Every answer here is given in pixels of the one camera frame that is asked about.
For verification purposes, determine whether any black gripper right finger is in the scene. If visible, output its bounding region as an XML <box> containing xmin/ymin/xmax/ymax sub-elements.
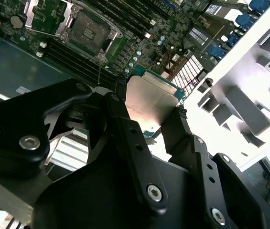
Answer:
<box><xmin>161</xmin><ymin>104</ymin><xmax>269</xmax><ymax>229</ymax></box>

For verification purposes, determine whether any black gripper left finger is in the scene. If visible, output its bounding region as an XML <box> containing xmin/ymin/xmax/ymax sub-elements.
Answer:
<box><xmin>0</xmin><ymin>73</ymin><xmax>169</xmax><ymax>212</ymax></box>

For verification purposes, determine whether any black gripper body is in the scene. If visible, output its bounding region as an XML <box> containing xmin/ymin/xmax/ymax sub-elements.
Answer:
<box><xmin>33</xmin><ymin>152</ymin><xmax>207</xmax><ymax>229</ymax></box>

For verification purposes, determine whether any silver green CPU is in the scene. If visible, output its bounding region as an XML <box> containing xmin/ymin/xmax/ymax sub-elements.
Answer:
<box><xmin>125</xmin><ymin>64</ymin><xmax>187</xmax><ymax>139</ymax></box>

